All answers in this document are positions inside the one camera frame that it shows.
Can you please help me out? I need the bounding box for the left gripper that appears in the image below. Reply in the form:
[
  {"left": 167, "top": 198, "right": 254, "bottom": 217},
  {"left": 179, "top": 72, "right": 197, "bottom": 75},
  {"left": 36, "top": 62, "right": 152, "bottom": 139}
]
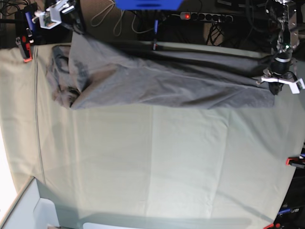
[{"left": 263, "top": 56, "right": 296, "bottom": 95}]

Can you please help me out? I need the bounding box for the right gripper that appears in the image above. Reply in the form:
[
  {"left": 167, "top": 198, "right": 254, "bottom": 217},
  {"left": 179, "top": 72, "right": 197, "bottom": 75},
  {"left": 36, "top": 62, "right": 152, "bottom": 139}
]
[{"left": 61, "top": 4, "right": 86, "bottom": 34}]

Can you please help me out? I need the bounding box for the grey t-shirt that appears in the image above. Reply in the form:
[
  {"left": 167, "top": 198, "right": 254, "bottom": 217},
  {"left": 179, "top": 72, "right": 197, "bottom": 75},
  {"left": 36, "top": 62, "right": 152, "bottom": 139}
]
[{"left": 46, "top": 34, "right": 275, "bottom": 110}]

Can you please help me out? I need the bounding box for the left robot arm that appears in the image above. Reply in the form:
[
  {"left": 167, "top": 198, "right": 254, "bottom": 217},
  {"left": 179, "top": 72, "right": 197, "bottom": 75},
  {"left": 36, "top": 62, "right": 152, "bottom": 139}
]
[{"left": 261, "top": 0, "right": 305, "bottom": 95}]

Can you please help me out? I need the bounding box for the red clamp top left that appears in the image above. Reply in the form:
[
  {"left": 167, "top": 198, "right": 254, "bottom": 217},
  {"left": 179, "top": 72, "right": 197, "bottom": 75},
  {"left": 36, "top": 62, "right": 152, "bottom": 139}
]
[{"left": 14, "top": 6, "right": 36, "bottom": 62}]

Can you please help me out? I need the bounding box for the red clamp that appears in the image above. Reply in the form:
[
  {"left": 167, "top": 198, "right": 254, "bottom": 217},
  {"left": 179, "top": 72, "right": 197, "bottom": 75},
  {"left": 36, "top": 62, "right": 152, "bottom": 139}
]
[
  {"left": 152, "top": 20, "right": 159, "bottom": 51},
  {"left": 263, "top": 223, "right": 282, "bottom": 229},
  {"left": 14, "top": 6, "right": 36, "bottom": 62}
]

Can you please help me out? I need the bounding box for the red clamp right edge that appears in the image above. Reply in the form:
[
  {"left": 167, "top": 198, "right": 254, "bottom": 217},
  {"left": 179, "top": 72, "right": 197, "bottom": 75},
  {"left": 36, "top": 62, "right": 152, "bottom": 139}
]
[{"left": 286, "top": 154, "right": 305, "bottom": 169}]

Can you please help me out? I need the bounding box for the blue box top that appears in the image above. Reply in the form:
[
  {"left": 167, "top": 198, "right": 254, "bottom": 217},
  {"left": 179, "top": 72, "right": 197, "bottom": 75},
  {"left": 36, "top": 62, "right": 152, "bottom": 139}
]
[{"left": 115, "top": 0, "right": 183, "bottom": 10}]

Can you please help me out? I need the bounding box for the red clamp top centre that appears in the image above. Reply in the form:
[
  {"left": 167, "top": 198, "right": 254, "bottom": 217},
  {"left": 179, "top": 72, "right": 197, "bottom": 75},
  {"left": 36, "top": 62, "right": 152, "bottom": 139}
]
[{"left": 152, "top": 20, "right": 159, "bottom": 51}]

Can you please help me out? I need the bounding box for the pale green table cloth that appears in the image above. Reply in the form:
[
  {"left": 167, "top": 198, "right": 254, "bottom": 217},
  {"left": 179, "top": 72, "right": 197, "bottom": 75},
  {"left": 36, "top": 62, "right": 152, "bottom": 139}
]
[{"left": 0, "top": 45, "right": 305, "bottom": 229}]

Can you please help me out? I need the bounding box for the black power strip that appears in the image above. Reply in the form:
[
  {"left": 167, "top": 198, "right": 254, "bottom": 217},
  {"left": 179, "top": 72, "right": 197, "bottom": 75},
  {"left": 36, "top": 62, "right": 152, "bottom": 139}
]
[{"left": 178, "top": 11, "right": 234, "bottom": 23}]

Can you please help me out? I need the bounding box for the red clamp bottom right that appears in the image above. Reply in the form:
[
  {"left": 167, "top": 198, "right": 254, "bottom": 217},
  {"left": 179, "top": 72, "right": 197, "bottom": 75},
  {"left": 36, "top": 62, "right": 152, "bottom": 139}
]
[{"left": 263, "top": 223, "right": 282, "bottom": 229}]

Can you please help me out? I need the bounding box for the white bin lower left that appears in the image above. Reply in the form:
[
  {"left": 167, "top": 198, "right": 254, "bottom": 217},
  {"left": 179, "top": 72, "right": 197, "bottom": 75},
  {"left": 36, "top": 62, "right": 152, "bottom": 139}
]
[{"left": 0, "top": 177, "right": 61, "bottom": 229}]

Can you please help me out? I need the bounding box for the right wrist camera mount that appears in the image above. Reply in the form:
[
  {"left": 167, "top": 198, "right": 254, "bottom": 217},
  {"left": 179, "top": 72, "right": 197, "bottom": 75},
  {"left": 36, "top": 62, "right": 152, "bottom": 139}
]
[{"left": 31, "top": 0, "right": 76, "bottom": 30}]

